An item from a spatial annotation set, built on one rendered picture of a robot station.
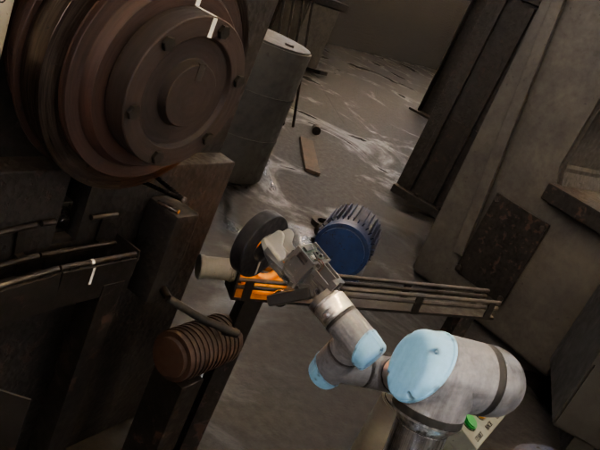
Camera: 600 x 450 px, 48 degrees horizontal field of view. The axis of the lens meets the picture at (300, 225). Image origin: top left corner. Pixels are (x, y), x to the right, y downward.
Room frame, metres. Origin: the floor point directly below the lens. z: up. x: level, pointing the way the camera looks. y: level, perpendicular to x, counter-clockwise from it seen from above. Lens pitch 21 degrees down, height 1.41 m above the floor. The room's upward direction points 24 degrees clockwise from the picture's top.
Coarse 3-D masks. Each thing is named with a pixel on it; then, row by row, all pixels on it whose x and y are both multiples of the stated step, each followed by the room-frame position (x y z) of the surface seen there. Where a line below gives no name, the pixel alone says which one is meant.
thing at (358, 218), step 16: (336, 208) 3.49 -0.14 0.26; (352, 208) 3.44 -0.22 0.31; (336, 224) 3.12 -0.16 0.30; (352, 224) 3.14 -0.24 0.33; (368, 224) 3.31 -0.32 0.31; (320, 240) 3.11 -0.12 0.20; (336, 240) 3.10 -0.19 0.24; (352, 240) 3.09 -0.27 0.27; (368, 240) 3.14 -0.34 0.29; (336, 256) 3.10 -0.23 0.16; (352, 256) 3.09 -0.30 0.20; (368, 256) 3.10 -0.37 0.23; (352, 272) 3.08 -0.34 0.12
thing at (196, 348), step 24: (168, 336) 1.34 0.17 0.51; (192, 336) 1.35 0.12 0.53; (216, 336) 1.40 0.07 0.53; (240, 336) 1.47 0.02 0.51; (168, 360) 1.32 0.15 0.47; (192, 360) 1.31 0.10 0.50; (216, 360) 1.38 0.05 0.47; (168, 384) 1.34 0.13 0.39; (192, 384) 1.36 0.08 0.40; (144, 408) 1.36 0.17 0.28; (168, 408) 1.33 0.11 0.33; (144, 432) 1.35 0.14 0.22; (168, 432) 1.34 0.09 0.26
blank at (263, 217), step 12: (264, 216) 1.31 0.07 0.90; (276, 216) 1.32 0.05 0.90; (252, 228) 1.28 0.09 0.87; (264, 228) 1.30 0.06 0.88; (276, 228) 1.34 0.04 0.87; (240, 240) 1.27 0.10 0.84; (252, 240) 1.27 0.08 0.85; (240, 252) 1.26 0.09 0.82; (252, 252) 1.29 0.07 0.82; (240, 264) 1.27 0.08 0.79; (252, 264) 1.30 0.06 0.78; (264, 264) 1.35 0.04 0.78; (252, 276) 1.32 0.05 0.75
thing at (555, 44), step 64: (576, 0) 3.67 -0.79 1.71; (512, 64) 3.77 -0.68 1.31; (576, 64) 3.56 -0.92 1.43; (512, 128) 3.62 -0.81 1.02; (576, 128) 3.45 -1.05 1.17; (512, 192) 3.53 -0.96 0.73; (576, 192) 3.41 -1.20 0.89; (448, 256) 3.63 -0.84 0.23; (512, 256) 3.40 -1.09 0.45; (576, 256) 3.23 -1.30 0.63; (512, 320) 3.30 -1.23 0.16
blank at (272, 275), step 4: (268, 272) 1.53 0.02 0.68; (272, 272) 1.52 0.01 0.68; (240, 276) 1.46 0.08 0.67; (256, 276) 1.48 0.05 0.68; (260, 276) 1.49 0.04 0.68; (264, 276) 1.51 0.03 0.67; (268, 276) 1.51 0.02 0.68; (272, 276) 1.51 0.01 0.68; (276, 276) 1.51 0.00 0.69; (256, 284) 1.48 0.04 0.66; (260, 284) 1.49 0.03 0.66; (264, 284) 1.49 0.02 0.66; (268, 284) 1.50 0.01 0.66; (256, 292) 1.49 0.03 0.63; (260, 292) 1.49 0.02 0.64; (264, 292) 1.50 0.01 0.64; (268, 292) 1.50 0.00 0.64; (272, 292) 1.51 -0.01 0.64
